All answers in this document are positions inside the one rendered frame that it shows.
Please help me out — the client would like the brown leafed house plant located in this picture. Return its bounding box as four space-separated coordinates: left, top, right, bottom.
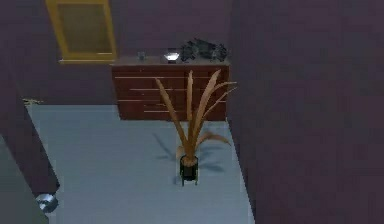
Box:
154 69 238 167

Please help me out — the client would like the red-brown chest of drawers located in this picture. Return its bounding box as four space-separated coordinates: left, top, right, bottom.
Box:
110 55 231 122

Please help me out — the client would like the white bowl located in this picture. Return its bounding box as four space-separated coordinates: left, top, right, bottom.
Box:
163 49 181 63

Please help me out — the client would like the black plant pot with stand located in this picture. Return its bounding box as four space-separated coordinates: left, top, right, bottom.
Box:
179 155 200 187

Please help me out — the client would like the dark grey leafy plant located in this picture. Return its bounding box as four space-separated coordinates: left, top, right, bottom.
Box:
179 38 230 63

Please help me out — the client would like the yellow framed window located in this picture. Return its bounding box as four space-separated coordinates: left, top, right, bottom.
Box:
44 0 118 65

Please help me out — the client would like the round silver door knob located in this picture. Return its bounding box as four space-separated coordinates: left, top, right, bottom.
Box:
35 192 60 214

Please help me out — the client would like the grey room door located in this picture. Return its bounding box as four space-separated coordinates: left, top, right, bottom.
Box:
0 133 50 224

